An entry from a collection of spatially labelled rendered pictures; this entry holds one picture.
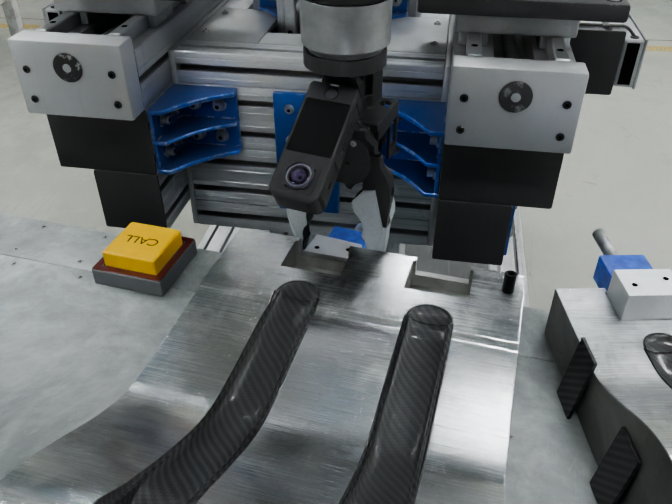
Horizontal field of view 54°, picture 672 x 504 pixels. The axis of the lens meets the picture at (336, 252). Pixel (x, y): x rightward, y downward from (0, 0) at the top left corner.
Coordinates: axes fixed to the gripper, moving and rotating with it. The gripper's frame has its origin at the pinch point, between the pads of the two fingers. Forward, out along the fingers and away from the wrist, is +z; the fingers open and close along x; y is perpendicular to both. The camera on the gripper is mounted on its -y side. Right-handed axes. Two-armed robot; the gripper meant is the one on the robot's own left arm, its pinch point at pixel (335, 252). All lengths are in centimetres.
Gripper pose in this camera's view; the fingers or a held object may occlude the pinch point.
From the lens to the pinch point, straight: 65.6
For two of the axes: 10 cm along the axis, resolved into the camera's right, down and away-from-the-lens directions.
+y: 3.8, -5.5, 7.5
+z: 0.0, 8.1, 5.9
